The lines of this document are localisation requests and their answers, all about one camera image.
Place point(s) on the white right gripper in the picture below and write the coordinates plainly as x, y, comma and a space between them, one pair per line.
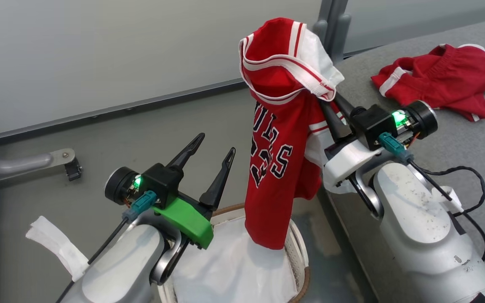
343, 164

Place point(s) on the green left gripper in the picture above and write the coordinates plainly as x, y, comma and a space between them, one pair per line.
187, 221

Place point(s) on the red basketball jersey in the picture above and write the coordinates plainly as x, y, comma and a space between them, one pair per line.
276, 202

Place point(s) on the red shorts with white stripe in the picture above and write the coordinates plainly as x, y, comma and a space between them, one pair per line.
444, 80

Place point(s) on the white tape on right arm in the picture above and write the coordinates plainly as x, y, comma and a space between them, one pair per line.
455, 205

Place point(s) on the white tape on left arm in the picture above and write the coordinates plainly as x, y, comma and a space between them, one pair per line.
57, 244

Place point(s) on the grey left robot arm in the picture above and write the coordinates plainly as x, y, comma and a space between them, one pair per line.
116, 269

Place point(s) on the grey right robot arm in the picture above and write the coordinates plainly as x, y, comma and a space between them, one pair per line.
415, 219

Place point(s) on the grey upright support foot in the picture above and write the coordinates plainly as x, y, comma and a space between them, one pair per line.
320, 30
340, 38

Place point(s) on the white cloth in basket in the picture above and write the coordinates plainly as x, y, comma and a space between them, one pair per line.
234, 269

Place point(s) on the white laundry basket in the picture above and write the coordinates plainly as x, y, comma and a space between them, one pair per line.
300, 248

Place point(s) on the black caster wheel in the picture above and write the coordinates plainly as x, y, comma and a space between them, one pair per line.
73, 170

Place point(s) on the grey tubular foot with plate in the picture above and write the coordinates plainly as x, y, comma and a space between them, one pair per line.
19, 164

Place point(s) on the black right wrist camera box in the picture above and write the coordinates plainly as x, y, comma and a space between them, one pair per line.
373, 124

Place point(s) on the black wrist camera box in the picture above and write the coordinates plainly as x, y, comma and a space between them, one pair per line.
373, 124
160, 183

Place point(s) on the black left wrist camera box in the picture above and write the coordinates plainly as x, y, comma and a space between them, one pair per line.
160, 183

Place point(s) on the grey partition bottom rail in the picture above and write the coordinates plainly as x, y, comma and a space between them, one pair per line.
120, 109

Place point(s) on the grey partition post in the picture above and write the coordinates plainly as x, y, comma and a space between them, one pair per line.
333, 10

